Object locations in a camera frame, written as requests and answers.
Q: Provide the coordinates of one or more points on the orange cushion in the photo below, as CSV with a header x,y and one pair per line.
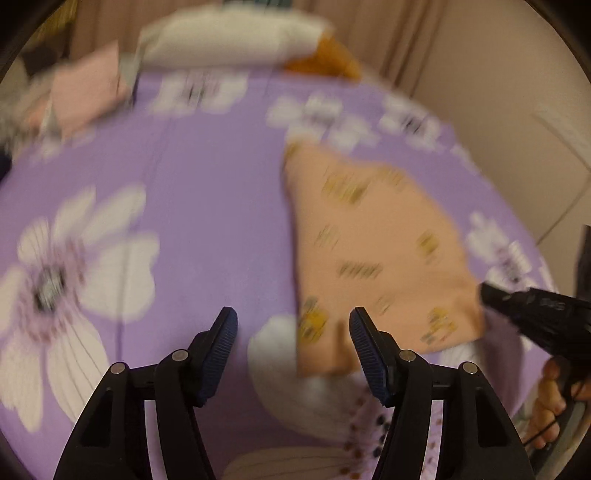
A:
x,y
325,57

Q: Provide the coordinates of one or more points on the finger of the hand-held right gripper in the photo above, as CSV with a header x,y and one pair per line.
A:
x,y
501,300

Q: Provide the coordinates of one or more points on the peach cartoon print garment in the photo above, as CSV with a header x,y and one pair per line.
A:
x,y
369,230

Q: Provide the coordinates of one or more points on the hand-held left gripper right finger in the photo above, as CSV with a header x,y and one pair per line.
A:
x,y
369,355

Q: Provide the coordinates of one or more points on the white pillow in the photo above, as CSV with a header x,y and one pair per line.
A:
x,y
231,37

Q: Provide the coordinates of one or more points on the pink garment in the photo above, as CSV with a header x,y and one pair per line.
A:
x,y
87,87

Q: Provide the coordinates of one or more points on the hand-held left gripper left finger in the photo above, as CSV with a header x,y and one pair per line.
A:
x,y
221,350

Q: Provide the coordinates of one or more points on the purple floral bed sheet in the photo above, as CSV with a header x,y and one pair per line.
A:
x,y
207,207

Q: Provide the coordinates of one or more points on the person's right hand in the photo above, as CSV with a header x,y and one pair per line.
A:
x,y
547,406

